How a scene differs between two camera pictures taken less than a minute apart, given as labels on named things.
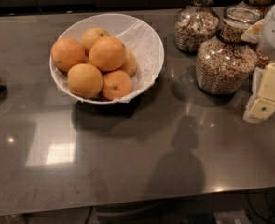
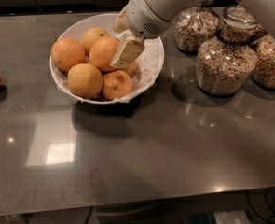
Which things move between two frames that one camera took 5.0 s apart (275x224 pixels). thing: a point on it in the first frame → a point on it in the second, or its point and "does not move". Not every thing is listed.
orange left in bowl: (67, 53) does not move
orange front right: (116, 84) does not move
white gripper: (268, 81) → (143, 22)
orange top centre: (107, 53) does not move
